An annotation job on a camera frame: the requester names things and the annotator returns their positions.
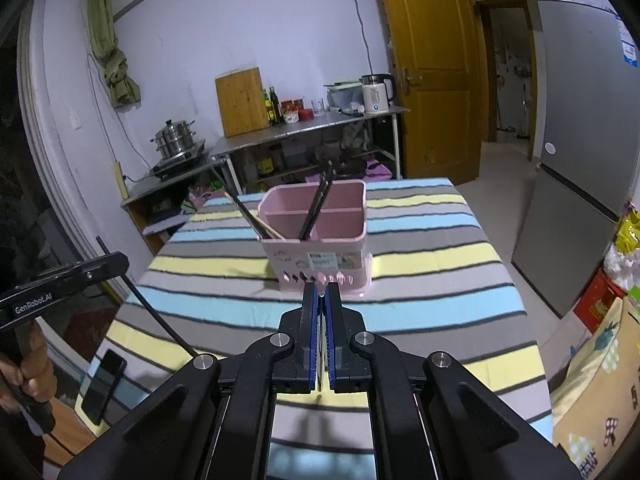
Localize striped tablecloth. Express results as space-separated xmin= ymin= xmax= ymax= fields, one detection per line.
xmin=75 ymin=175 xmax=554 ymax=480

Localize black smartphone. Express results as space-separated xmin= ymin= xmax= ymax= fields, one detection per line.
xmin=81 ymin=349 xmax=129 ymax=425

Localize low steel stand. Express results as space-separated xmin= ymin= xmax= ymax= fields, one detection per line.
xmin=121 ymin=154 xmax=227 ymax=257

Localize red lidded jar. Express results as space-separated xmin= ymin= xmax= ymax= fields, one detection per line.
xmin=279 ymin=99 xmax=304 ymax=124

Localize green hanging cloth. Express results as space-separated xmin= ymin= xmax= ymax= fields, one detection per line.
xmin=87 ymin=0 xmax=142 ymax=109

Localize white plastic bag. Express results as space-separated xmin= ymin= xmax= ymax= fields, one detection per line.
xmin=602 ymin=247 xmax=640 ymax=292

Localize steel steamer pot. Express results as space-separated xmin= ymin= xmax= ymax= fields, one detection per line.
xmin=151 ymin=118 xmax=197 ymax=160

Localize printed cardboard box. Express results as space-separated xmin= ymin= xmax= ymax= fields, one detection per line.
xmin=549 ymin=294 xmax=640 ymax=480

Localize yellow wooden door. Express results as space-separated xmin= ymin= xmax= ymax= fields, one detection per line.
xmin=373 ymin=0 xmax=484 ymax=187

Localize black induction cooktop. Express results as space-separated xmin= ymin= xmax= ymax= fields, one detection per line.
xmin=149 ymin=140 xmax=207 ymax=181

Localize yellowed power strip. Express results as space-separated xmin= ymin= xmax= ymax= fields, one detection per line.
xmin=113 ymin=161 xmax=129 ymax=200

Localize white electric kettle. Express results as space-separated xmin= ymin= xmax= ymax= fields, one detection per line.
xmin=360 ymin=73 xmax=399 ymax=114

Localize steel kitchen counter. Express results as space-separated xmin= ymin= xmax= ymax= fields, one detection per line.
xmin=212 ymin=106 xmax=412 ymax=197

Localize pink plastic utensil basket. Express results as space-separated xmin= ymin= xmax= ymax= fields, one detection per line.
xmin=257 ymin=178 xmax=374 ymax=297

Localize yellow snack bags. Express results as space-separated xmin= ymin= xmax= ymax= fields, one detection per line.
xmin=614 ymin=207 xmax=640 ymax=257

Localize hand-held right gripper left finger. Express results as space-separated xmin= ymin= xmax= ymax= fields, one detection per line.
xmin=57 ymin=282 xmax=321 ymax=480

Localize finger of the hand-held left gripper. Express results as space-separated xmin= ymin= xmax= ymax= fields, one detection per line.
xmin=74 ymin=252 xmax=130 ymax=287

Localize grey refrigerator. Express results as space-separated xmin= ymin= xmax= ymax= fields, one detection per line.
xmin=510 ymin=0 xmax=640 ymax=319

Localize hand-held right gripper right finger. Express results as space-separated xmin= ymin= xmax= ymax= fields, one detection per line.
xmin=325 ymin=283 xmax=584 ymax=480

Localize wooden cutting board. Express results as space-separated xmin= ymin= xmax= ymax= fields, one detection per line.
xmin=214 ymin=66 xmax=271 ymax=139

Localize person's left hand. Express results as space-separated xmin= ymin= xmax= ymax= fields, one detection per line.
xmin=0 ymin=321 xmax=57 ymax=414

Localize cream and steel chopstick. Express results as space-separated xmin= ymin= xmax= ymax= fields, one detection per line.
xmin=249 ymin=211 xmax=279 ymax=240

